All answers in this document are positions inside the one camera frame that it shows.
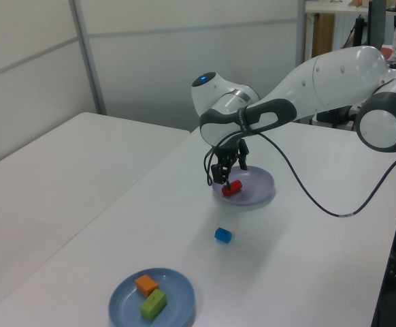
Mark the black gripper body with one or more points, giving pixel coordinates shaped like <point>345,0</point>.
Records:
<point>228,151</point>

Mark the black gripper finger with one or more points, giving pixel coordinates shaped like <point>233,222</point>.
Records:
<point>218,172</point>
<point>243,161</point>

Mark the red cylinder block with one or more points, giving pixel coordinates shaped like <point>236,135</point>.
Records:
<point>233,188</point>

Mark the blue block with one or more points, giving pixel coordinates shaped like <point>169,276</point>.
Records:
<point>222,235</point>

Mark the orange block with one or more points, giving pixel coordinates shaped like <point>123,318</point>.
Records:
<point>146,283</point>

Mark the green block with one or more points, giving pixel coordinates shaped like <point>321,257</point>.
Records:
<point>153,303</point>

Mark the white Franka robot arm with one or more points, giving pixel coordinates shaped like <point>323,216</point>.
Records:
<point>320,81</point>

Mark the purple plate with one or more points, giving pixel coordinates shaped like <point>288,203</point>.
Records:
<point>256,184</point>

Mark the black control box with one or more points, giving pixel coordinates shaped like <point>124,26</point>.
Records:
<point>334,117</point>

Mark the blue plate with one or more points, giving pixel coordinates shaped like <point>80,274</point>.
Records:
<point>177,293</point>

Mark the brown cardboard box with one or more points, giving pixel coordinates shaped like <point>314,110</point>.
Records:
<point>322,34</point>

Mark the black monitor stand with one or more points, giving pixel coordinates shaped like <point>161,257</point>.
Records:
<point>358,30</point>

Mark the red bowl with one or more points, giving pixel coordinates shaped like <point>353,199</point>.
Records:
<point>387,54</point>

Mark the white desk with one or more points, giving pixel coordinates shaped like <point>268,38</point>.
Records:
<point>341,9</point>

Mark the black monitor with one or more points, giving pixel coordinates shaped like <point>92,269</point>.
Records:
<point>377,20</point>

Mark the narrow grey partition post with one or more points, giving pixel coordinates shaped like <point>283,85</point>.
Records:
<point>301,17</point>

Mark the wide grey partition post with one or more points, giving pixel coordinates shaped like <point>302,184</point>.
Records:
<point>87,58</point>

